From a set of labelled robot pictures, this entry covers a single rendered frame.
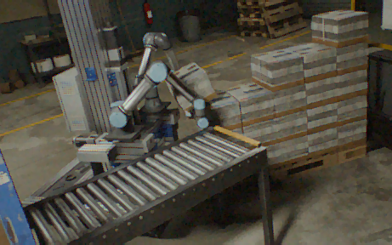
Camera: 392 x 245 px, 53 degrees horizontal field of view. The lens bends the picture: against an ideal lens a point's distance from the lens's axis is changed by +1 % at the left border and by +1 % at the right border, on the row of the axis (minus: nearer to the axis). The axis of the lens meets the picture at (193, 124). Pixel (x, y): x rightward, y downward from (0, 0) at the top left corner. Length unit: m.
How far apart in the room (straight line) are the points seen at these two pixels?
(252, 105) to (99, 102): 1.19
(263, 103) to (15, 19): 6.75
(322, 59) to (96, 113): 1.85
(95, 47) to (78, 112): 0.55
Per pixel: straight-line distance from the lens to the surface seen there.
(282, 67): 3.18
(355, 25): 3.49
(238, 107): 3.10
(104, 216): 2.03
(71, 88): 3.13
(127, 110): 2.66
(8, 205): 1.50
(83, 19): 2.94
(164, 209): 2.04
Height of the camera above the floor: 1.88
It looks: 22 degrees down
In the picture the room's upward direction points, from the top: 9 degrees counter-clockwise
